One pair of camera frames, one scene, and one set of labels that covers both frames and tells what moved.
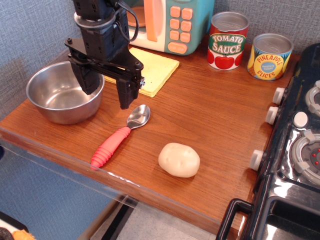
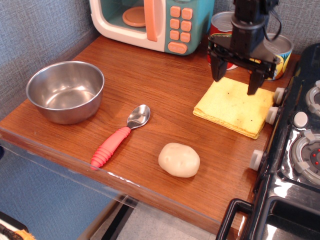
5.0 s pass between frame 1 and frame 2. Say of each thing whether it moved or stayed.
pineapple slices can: stayed
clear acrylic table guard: stayed
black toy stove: stayed
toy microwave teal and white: stayed
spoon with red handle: stayed
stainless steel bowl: stayed
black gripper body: moved
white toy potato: stayed
